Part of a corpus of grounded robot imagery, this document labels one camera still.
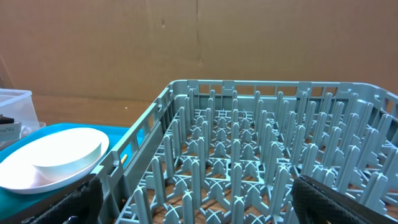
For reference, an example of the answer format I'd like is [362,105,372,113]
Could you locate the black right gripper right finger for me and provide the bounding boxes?
[291,175,397,224]

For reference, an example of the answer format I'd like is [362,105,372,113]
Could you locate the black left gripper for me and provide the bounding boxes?
[0,115,22,142]

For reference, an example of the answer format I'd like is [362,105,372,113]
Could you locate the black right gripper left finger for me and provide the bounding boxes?
[21,176,103,224]

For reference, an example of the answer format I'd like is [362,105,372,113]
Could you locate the clear plastic bin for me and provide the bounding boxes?
[1,88,46,150]

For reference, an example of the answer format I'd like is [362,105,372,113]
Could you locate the pink plate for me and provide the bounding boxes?
[1,128,109,194]

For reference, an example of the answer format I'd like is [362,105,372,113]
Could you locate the cream bowl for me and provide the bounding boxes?
[30,128,103,181]

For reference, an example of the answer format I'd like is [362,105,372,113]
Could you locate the wooden chopstick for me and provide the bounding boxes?
[121,154,128,165]

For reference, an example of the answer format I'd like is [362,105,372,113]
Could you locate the teal plastic tray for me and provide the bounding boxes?
[1,123,129,220]

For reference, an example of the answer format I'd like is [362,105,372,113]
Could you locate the grey dish rack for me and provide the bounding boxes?
[93,80,397,223]

